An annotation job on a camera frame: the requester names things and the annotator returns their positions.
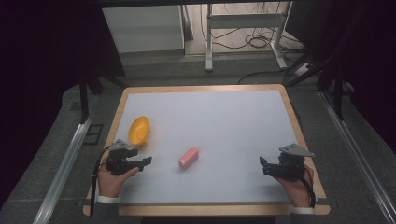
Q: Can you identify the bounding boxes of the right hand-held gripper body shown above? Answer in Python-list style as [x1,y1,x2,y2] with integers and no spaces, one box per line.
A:
[262,143,316,182]

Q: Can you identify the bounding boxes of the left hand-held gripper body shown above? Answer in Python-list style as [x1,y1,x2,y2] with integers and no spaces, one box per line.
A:
[105,138,145,176]

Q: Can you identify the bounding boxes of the orange mango-shaped object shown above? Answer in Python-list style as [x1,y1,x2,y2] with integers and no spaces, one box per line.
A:
[128,116,151,147]

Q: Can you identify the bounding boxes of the pink sausage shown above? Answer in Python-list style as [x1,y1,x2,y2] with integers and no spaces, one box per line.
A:
[177,147,200,171]

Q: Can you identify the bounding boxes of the person's left hand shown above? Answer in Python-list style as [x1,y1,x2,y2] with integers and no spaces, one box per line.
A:
[97,155,140,199]

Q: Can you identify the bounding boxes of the person's right hand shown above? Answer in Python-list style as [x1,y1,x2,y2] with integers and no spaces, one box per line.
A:
[274,166,314,208]

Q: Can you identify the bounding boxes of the dark floor hatch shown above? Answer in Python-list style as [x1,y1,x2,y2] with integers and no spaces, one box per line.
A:
[82,123,105,146]

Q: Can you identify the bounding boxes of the black stand leg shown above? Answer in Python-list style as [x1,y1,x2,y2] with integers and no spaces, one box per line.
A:
[316,66,347,121]
[78,74,129,124]

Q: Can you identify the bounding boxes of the grey cabinet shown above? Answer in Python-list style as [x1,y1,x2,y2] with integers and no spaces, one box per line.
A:
[102,4,186,59]

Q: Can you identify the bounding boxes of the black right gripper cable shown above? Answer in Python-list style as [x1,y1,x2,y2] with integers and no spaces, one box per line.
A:
[302,165,317,209]

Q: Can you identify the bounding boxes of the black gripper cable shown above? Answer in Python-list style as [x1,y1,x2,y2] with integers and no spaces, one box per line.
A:
[302,165,317,209]
[89,145,112,218]

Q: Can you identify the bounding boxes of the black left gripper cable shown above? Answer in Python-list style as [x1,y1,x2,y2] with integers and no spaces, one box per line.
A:
[89,145,112,218]

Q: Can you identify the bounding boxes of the aluminium rail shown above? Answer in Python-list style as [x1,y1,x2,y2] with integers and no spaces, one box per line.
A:
[319,91,396,224]
[32,113,96,224]

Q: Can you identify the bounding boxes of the black floor cables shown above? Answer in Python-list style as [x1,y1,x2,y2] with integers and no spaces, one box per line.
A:
[200,3,307,86]

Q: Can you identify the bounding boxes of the white metal desk frame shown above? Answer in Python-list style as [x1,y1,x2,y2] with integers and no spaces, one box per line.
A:
[205,1,293,73]

